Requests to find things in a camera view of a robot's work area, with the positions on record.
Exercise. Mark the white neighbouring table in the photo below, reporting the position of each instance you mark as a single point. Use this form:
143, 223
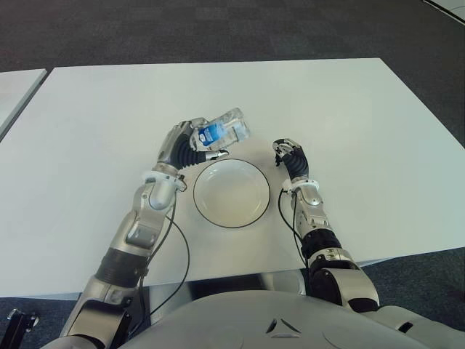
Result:
16, 94

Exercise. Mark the clear water bottle blue cap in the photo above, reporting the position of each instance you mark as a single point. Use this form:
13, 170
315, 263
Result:
225, 131

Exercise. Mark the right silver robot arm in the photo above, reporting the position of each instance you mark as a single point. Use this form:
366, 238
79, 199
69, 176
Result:
319, 221

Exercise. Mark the white plate black rim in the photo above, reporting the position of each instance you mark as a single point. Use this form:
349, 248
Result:
232, 194

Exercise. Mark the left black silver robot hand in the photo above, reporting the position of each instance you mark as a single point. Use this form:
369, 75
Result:
174, 145

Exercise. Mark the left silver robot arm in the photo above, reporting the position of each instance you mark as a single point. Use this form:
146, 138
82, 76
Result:
145, 225

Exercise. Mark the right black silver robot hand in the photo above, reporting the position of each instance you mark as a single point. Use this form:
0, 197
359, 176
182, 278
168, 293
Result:
298, 161

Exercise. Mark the grey robot torso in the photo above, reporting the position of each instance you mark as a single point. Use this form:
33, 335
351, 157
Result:
276, 320

